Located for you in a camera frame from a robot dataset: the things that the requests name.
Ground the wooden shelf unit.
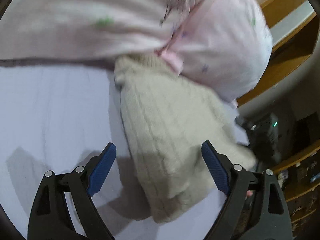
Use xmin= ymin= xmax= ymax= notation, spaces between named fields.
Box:
xmin=272 ymin=140 xmax=319 ymax=237

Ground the wooden bed frame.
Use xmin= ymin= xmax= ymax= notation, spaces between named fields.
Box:
xmin=238 ymin=0 xmax=319 ymax=106

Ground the black device with green light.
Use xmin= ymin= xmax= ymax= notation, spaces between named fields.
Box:
xmin=235 ymin=113 xmax=281 ymax=166

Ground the lavender bed sheet mattress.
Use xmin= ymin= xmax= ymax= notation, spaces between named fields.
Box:
xmin=1 ymin=65 xmax=225 ymax=239

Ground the pink floral pillow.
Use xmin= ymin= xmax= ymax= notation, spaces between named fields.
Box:
xmin=1 ymin=0 xmax=202 ymax=61
xmin=157 ymin=0 xmax=273 ymax=105

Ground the right pink floral pillow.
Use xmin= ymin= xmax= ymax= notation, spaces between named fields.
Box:
xmin=157 ymin=0 xmax=273 ymax=105

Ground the left pink floral pillow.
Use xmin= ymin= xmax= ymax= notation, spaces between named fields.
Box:
xmin=1 ymin=0 xmax=202 ymax=61

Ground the beige cable knit sweater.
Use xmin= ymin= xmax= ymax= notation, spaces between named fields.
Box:
xmin=114 ymin=55 xmax=257 ymax=223

